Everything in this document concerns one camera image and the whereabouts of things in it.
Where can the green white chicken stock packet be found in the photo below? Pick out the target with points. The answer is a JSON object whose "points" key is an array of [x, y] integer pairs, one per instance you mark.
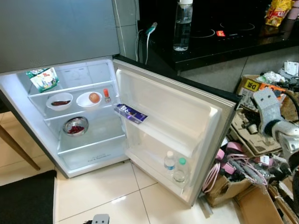
{"points": [[44, 80]]}

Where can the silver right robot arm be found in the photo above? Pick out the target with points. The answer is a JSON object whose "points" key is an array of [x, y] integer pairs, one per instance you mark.
{"points": [[287, 135]]}

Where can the grey fridge door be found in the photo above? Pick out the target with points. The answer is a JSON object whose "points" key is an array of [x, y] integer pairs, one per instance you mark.
{"points": [[187, 116]]}

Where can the grey mini fridge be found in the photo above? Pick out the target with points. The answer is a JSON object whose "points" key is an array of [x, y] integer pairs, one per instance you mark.
{"points": [[56, 32]]}

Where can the white power adapter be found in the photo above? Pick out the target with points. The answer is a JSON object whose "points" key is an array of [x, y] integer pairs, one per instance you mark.
{"points": [[290, 68]]}

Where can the crumpled white plastic bag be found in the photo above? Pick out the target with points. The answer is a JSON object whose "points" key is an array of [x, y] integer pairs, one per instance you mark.
{"points": [[270, 77]]}

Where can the printed cardboard box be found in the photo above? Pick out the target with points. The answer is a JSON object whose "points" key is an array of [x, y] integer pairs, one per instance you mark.
{"points": [[246, 86]]}

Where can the flattened cardboard sheet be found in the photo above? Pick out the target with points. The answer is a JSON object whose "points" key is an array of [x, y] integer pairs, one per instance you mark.
{"points": [[247, 140]]}

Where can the black induction cooktop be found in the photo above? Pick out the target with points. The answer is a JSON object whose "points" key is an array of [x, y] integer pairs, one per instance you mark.
{"points": [[243, 33]]}

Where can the yellow red snack bag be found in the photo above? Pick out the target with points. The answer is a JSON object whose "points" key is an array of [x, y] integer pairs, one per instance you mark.
{"points": [[279, 11]]}

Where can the pink cup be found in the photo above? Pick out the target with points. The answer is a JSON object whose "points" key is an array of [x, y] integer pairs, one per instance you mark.
{"points": [[294, 9]]}

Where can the black kitchen counter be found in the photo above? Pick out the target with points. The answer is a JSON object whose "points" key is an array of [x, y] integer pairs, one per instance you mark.
{"points": [[210, 55]]}

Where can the plain brown cardboard box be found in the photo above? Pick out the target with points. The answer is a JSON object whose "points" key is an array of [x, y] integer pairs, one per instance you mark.
{"points": [[254, 207]]}

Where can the small brown cardboard box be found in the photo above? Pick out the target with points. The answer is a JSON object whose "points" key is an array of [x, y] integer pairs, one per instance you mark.
{"points": [[224, 191]]}

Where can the green capped clear bottle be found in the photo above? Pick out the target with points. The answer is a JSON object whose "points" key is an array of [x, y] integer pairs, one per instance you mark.
{"points": [[180, 172]]}

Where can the white capped water bottle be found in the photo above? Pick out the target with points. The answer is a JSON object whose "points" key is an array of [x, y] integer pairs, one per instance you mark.
{"points": [[169, 162]]}

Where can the tall clear spray bottle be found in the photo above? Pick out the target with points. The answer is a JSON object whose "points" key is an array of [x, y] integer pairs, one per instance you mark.
{"points": [[182, 28]]}

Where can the purple chocolate pack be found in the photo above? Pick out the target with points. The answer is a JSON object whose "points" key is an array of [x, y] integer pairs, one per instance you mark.
{"points": [[131, 113]]}

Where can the small red capped bottle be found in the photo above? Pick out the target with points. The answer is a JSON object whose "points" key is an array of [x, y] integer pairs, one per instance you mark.
{"points": [[106, 94]]}

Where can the brown egg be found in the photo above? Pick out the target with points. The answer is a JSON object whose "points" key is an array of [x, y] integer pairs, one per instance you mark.
{"points": [[94, 98]]}

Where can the white bowl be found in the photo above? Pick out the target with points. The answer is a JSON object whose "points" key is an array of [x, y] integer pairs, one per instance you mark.
{"points": [[82, 100], [65, 97]]}

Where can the red berries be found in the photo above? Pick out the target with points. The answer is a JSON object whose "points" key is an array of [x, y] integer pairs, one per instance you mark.
{"points": [[75, 129]]}

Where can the steel bowl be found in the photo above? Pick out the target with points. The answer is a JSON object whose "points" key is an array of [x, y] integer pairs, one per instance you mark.
{"points": [[67, 123]]}

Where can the dark brown sausage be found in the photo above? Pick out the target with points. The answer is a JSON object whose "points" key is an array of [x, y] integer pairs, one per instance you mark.
{"points": [[60, 102]]}

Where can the wooden table leg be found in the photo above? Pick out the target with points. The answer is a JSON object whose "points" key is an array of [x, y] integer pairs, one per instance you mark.
{"points": [[18, 147]]}

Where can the black floor mat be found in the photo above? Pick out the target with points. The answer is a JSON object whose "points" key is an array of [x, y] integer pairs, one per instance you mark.
{"points": [[25, 200]]}

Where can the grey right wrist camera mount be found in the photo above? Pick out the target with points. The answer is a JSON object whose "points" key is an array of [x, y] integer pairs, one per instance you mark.
{"points": [[267, 107]]}

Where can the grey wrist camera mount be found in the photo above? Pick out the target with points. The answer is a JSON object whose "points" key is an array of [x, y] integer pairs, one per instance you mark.
{"points": [[100, 219], [267, 107]]}

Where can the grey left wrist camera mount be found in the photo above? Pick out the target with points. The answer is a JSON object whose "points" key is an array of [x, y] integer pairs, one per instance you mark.
{"points": [[100, 219]]}

